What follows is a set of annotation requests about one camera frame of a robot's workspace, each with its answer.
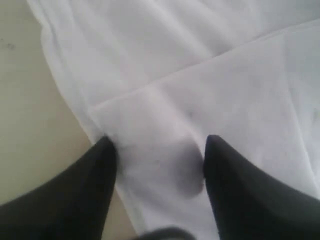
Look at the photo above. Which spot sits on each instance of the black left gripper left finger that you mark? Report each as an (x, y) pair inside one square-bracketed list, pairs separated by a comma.
[(71, 206)]

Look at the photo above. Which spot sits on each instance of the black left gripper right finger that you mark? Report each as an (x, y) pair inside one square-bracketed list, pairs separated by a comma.
[(249, 204)]

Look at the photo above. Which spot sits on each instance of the white t-shirt with red logo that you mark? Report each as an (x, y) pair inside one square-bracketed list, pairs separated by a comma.
[(159, 76)]

